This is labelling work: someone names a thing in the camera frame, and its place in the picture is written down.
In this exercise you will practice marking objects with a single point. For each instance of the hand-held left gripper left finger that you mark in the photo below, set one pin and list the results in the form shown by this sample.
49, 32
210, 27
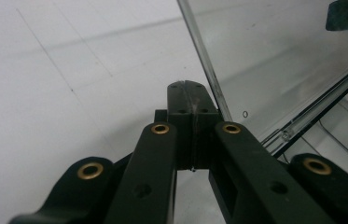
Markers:
182, 130

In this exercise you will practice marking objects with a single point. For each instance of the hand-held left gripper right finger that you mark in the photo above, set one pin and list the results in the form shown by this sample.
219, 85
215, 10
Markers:
204, 137

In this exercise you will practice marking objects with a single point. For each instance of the white table sheet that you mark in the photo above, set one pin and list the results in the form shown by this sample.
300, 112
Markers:
38, 93

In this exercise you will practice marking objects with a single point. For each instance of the clear grey compartment box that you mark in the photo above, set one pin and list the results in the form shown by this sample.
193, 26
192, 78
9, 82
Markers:
271, 62

